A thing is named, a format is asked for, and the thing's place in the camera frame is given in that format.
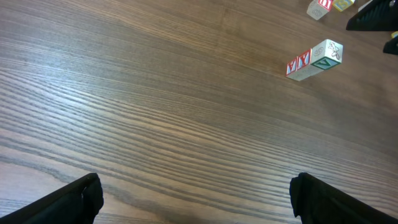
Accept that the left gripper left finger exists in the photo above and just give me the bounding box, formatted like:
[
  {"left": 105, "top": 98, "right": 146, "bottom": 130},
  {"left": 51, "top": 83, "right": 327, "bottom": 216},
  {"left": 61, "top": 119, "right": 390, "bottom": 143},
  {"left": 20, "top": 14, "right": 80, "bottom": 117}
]
[{"left": 1, "top": 173, "right": 104, "bottom": 224}]

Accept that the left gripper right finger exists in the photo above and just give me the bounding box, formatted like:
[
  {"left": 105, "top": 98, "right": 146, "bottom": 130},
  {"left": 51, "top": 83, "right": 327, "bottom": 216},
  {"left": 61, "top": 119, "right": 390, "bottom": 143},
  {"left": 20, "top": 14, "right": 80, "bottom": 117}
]
[{"left": 289, "top": 172, "right": 397, "bottom": 224}]

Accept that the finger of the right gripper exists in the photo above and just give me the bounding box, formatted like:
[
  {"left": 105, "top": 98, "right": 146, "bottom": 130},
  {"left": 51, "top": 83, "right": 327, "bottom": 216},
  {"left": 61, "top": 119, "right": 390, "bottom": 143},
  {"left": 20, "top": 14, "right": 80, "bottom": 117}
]
[
  {"left": 383, "top": 36, "right": 398, "bottom": 55},
  {"left": 346, "top": 0, "right": 397, "bottom": 31}
]

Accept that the wooden block with drawing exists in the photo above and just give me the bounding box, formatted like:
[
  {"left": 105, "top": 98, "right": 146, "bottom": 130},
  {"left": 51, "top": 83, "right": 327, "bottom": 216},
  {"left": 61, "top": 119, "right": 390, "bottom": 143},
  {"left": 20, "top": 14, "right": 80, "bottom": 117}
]
[{"left": 311, "top": 39, "right": 343, "bottom": 70}]

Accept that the wooden block teal side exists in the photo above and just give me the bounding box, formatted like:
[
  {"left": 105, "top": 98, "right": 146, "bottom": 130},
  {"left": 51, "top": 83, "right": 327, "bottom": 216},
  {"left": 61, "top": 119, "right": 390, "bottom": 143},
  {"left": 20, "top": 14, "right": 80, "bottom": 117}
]
[{"left": 295, "top": 49, "right": 322, "bottom": 81}]

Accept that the wooden block yellow side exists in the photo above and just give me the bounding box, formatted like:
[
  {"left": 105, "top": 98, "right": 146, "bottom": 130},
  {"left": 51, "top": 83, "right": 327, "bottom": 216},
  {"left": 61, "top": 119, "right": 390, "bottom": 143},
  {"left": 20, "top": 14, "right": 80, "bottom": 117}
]
[{"left": 333, "top": 0, "right": 355, "bottom": 12}]

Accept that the wooden block near centre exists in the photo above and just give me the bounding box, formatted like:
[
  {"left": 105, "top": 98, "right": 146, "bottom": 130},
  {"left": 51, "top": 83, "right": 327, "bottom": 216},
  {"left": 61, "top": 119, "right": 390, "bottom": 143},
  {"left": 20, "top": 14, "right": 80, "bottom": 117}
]
[{"left": 307, "top": 0, "right": 333, "bottom": 20}]

